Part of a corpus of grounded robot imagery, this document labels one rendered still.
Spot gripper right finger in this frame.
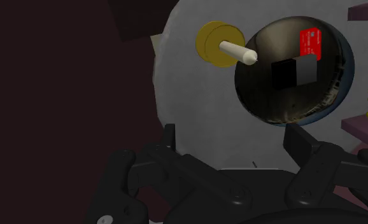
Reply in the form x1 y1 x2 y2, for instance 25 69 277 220
282 123 368 218

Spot dark round bowl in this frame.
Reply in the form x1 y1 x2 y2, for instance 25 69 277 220
234 15 356 127

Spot white candle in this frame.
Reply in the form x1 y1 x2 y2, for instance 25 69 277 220
218 40 258 66

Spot purple stand with yellow rings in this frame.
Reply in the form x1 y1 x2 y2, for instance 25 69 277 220
340 0 368 153

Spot black and grey box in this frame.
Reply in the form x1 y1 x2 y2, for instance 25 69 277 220
271 53 318 90

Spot white round table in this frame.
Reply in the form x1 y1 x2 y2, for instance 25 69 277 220
150 0 368 172

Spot red box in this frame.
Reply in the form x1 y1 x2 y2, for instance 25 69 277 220
299 27 323 61

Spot yellow round candle holder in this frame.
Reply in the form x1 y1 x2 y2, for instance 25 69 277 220
195 20 246 68

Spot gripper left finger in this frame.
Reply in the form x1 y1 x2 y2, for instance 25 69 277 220
87 123 253 224

